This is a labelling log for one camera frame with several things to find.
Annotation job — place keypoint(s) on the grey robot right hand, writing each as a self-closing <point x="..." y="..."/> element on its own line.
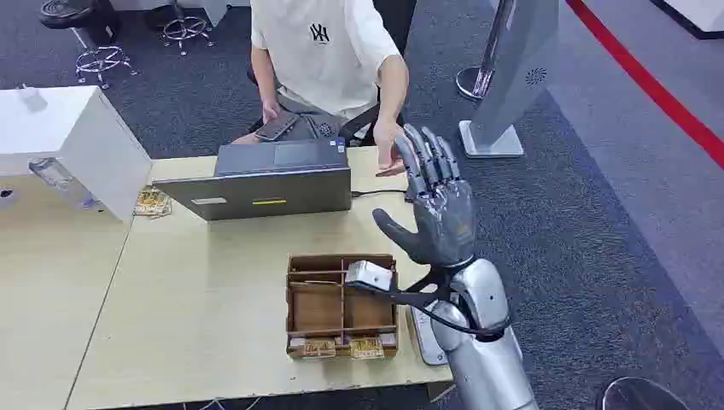
<point x="444" y="220"/>

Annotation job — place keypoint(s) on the black smartphone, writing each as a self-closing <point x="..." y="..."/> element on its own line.
<point x="276" y="127"/>

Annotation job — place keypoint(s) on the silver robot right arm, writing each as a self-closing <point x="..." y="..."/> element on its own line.
<point x="486" y="362"/>

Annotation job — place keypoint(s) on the person's left hand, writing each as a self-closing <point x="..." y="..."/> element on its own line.
<point x="386" y="144"/>

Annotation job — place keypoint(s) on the person's hand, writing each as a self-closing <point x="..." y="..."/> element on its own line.
<point x="270" y="110"/>
<point x="386" y="144"/>

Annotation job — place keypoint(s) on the gold printed card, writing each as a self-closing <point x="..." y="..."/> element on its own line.
<point x="366" y="347"/>
<point x="319" y="347"/>

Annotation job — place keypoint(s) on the wooden card box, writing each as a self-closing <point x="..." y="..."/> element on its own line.
<point x="317" y="308"/>

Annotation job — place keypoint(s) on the grey kiosk stand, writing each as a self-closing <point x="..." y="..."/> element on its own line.
<point x="517" y="73"/>

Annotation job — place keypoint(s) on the grey laptop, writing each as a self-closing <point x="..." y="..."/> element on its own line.
<point x="254" y="195"/>

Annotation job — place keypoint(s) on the person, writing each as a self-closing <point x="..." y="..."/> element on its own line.
<point x="322" y="68"/>

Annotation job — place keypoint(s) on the person's right hand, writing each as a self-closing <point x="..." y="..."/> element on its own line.
<point x="270" y="110"/>

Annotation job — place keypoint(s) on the round dark metal base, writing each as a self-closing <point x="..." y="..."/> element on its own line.
<point x="639" y="396"/>

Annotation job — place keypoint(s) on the stack of gold cards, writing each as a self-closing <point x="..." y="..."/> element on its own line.
<point x="151" y="202"/>

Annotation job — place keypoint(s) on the chrome stool base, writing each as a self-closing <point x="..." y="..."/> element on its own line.
<point x="185" y="28"/>
<point x="103" y="61"/>

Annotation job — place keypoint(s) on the white platform with black edge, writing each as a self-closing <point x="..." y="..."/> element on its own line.
<point x="698" y="14"/>

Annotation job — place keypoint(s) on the white cabinet box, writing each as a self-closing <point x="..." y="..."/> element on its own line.
<point x="96" y="141"/>

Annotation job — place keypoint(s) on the clear plastic bottle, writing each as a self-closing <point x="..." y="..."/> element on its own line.
<point x="56" y="176"/>

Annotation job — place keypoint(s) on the black round stool seat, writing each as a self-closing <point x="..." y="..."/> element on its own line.
<point x="62" y="12"/>

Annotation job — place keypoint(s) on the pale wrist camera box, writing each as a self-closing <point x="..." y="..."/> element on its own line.
<point x="369" y="275"/>

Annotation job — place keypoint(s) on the chrome stanchion post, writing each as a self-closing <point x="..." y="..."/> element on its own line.
<point x="478" y="79"/>

